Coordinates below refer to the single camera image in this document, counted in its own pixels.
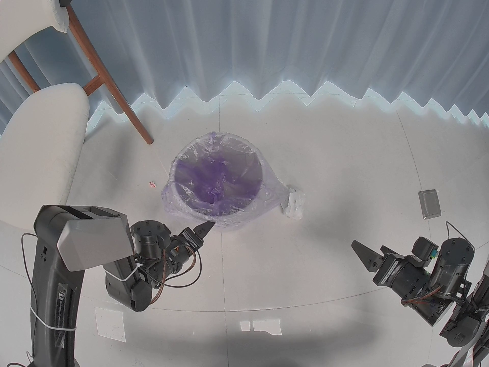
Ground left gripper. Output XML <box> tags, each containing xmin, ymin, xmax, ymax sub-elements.
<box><xmin>167</xmin><ymin>227</ymin><xmax>205</xmax><ymax>275</ymax></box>

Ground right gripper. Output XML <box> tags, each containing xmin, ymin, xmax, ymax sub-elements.
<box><xmin>351</xmin><ymin>240</ymin><xmax>434</xmax><ymax>302</ymax></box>

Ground purple plastic bag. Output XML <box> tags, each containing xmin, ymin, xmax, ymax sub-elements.
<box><xmin>161</xmin><ymin>130</ymin><xmax>287</xmax><ymax>230</ymax></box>

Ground white paper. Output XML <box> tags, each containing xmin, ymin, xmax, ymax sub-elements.
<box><xmin>281</xmin><ymin>184</ymin><xmax>305</xmax><ymax>220</ymax></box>

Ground white trash bin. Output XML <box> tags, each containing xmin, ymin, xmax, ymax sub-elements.
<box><xmin>170</xmin><ymin>134</ymin><xmax>266</xmax><ymax>229</ymax></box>

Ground white cushioned wooden chair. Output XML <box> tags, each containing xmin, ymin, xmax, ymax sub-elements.
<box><xmin>0</xmin><ymin>0</ymin><xmax>154</xmax><ymax>228</ymax></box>

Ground white curtain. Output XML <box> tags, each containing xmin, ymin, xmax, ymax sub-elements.
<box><xmin>0</xmin><ymin>0</ymin><xmax>489</xmax><ymax>129</ymax></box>

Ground black cable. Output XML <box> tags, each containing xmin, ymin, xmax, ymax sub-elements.
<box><xmin>444</xmin><ymin>221</ymin><xmax>477</xmax><ymax>252</ymax></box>
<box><xmin>151</xmin><ymin>249</ymin><xmax>202</xmax><ymax>289</ymax></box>

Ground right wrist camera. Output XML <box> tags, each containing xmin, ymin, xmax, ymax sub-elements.
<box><xmin>411</xmin><ymin>237</ymin><xmax>439</xmax><ymax>268</ymax></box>

